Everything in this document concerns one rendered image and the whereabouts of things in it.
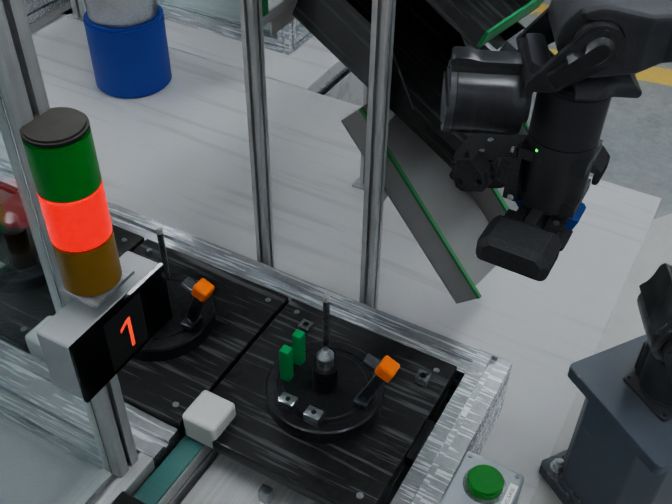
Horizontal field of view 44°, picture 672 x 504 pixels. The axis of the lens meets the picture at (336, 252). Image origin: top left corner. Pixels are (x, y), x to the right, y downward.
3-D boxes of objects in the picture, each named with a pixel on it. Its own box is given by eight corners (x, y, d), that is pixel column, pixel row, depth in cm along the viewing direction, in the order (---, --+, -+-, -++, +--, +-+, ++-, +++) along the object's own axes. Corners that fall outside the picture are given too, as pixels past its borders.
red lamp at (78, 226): (125, 225, 69) (115, 178, 66) (83, 260, 66) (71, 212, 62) (79, 206, 71) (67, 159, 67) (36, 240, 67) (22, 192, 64)
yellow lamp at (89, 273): (134, 269, 72) (125, 226, 69) (95, 305, 69) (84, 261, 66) (90, 250, 74) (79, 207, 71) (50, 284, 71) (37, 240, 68)
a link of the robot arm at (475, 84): (611, -19, 63) (455, -28, 64) (633, 31, 57) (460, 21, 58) (578, 109, 71) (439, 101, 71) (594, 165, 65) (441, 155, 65)
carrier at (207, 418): (456, 376, 104) (467, 306, 95) (366, 529, 88) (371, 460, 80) (291, 307, 112) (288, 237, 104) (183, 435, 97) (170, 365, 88)
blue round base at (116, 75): (186, 73, 177) (178, 6, 167) (139, 107, 166) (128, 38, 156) (129, 55, 182) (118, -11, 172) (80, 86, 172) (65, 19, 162)
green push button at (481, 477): (507, 483, 92) (509, 473, 91) (493, 511, 90) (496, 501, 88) (473, 468, 94) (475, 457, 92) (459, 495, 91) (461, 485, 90)
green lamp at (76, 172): (115, 177, 66) (104, 124, 62) (71, 211, 62) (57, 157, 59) (67, 158, 67) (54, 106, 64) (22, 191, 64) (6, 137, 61)
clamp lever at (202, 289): (202, 318, 104) (216, 285, 99) (192, 328, 103) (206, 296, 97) (179, 301, 105) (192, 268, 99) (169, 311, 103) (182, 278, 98)
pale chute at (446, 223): (507, 253, 116) (531, 245, 112) (455, 304, 108) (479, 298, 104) (401, 80, 112) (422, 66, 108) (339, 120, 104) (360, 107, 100)
